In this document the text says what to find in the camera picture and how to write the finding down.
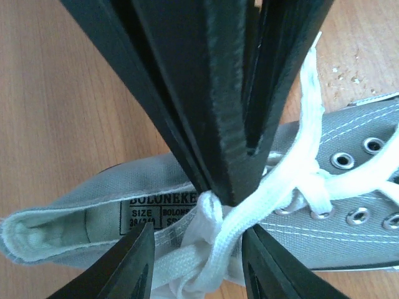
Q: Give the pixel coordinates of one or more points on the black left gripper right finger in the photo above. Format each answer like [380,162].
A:
[271,271]

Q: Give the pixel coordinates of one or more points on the white shoelace of sneaker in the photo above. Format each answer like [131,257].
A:
[329,195]

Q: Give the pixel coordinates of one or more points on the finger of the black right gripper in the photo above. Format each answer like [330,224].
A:
[278,37]
[183,62]

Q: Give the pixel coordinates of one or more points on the grey sneaker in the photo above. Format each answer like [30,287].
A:
[82,225]

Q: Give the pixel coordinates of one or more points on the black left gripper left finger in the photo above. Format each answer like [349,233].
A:
[124,271]

